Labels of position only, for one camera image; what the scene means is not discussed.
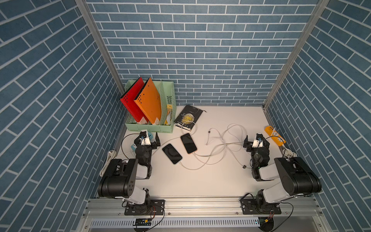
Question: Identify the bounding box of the white charging cable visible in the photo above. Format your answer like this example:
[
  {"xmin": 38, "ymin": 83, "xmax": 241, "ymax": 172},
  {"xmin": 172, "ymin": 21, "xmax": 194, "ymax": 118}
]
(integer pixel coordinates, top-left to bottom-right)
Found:
[
  {"xmin": 127, "ymin": 115, "xmax": 227, "ymax": 171},
  {"xmin": 192, "ymin": 124, "xmax": 271, "ymax": 169}
]

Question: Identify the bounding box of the black smartphone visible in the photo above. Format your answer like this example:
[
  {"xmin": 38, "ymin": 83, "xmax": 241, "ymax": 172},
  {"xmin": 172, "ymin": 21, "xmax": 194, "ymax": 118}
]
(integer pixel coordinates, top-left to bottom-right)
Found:
[{"xmin": 162, "ymin": 144, "xmax": 183, "ymax": 164}]

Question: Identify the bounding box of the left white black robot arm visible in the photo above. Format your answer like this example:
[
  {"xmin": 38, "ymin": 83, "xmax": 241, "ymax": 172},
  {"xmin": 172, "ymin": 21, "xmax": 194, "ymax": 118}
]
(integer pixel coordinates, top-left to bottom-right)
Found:
[{"xmin": 98, "ymin": 130, "xmax": 161, "ymax": 207}]

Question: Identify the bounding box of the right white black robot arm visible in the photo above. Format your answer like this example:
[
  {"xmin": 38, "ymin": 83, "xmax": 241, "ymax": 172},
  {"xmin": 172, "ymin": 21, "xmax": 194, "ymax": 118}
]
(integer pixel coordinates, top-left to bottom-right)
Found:
[{"xmin": 243, "ymin": 133, "xmax": 322, "ymax": 205}]

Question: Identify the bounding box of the blue power strip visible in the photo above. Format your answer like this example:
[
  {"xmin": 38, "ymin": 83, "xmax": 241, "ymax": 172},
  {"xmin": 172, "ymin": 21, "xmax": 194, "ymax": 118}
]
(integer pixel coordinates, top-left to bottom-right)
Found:
[{"xmin": 131, "ymin": 133, "xmax": 154, "ymax": 151}]

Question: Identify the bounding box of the orange power strip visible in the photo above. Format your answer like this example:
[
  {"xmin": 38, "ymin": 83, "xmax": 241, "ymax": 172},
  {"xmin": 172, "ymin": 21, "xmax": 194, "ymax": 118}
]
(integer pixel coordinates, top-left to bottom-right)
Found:
[{"xmin": 264, "ymin": 126, "xmax": 286, "ymax": 147}]

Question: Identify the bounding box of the black book gold emblem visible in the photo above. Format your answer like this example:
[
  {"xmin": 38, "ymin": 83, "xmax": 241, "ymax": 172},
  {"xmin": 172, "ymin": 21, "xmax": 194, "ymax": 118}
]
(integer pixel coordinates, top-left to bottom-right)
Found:
[{"xmin": 174, "ymin": 105, "xmax": 204, "ymax": 131}]

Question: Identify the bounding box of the orange folder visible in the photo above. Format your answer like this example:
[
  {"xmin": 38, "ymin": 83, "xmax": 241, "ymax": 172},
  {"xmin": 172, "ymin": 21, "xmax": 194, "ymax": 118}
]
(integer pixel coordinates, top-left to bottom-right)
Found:
[{"xmin": 134, "ymin": 78, "xmax": 162, "ymax": 125}]

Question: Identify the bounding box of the red folder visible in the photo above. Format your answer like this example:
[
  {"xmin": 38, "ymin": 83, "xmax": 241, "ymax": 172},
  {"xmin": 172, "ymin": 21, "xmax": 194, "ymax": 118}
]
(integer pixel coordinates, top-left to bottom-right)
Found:
[{"xmin": 120, "ymin": 77, "xmax": 148, "ymax": 124}]

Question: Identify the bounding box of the mint green file organizer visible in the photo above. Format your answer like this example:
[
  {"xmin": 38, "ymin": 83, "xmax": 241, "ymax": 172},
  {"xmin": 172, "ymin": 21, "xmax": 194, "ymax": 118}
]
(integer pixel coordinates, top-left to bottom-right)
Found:
[{"xmin": 125, "ymin": 80, "xmax": 176, "ymax": 133}]

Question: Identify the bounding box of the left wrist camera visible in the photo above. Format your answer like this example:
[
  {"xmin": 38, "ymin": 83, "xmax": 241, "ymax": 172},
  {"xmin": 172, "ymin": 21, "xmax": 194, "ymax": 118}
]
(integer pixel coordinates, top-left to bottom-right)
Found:
[{"xmin": 140, "ymin": 130, "xmax": 151, "ymax": 146}]

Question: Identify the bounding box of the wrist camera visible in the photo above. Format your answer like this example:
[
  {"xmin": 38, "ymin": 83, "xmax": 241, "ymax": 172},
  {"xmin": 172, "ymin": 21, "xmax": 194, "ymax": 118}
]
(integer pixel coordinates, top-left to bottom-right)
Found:
[
  {"xmin": 252, "ymin": 133, "xmax": 265, "ymax": 148},
  {"xmin": 140, "ymin": 130, "xmax": 151, "ymax": 146}
]

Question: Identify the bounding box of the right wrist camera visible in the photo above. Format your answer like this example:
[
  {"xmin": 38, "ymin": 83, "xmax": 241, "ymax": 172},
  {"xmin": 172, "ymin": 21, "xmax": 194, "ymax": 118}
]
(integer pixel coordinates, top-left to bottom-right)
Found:
[{"xmin": 252, "ymin": 133, "xmax": 265, "ymax": 148}]

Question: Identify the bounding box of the white coiled power cord right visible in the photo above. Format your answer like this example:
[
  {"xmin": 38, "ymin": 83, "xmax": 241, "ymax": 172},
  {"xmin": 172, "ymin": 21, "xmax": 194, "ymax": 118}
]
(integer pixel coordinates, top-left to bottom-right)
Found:
[{"xmin": 282, "ymin": 146, "xmax": 299, "ymax": 159}]

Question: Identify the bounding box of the white coiled power cord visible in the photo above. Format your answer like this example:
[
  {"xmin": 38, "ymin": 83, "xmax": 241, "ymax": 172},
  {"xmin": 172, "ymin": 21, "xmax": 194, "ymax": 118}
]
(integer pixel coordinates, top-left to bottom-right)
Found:
[
  {"xmin": 282, "ymin": 146, "xmax": 299, "ymax": 159},
  {"xmin": 99, "ymin": 149, "xmax": 117, "ymax": 177}
]

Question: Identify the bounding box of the white coiled power cord left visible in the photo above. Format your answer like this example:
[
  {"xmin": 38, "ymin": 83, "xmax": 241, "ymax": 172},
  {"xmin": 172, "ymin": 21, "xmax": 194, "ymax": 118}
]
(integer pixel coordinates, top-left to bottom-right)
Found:
[{"xmin": 99, "ymin": 149, "xmax": 117, "ymax": 177}]

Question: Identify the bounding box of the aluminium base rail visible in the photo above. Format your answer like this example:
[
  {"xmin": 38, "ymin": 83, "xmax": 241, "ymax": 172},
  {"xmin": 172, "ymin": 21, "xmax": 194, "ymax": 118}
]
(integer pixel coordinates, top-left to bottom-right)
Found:
[{"xmin": 83, "ymin": 197, "xmax": 323, "ymax": 218}]

